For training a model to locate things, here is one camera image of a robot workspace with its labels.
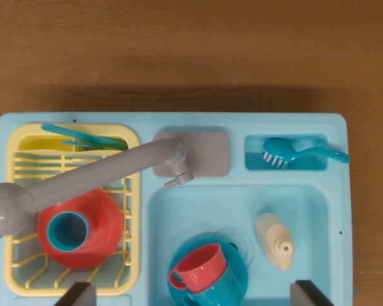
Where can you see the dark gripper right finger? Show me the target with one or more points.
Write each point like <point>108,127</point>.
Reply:
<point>306,294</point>

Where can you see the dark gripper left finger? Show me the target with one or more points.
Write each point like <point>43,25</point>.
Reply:
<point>81,296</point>

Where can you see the cream detergent bottle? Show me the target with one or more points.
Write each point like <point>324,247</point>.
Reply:
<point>276,239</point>

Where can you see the light blue toy sink unit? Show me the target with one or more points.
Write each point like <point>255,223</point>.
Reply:
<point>185,210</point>

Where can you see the teal toy plate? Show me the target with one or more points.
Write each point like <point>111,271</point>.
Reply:
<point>241,271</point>

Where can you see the yellow dish rack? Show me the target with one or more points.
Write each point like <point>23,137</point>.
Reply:
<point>11,267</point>

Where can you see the red toy plate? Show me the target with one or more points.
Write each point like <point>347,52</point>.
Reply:
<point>105,223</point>

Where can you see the red toy cup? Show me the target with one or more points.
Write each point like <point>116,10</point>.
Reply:
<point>204,271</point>

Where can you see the grey toy faucet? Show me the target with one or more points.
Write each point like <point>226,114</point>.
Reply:
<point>83,178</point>

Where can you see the teal dish brush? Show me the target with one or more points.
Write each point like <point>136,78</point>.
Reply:
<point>279,148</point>

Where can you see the teal toy fork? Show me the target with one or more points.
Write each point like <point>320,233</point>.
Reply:
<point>79,144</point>

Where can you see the teal toy knife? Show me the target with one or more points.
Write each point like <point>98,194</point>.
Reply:
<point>70,133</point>

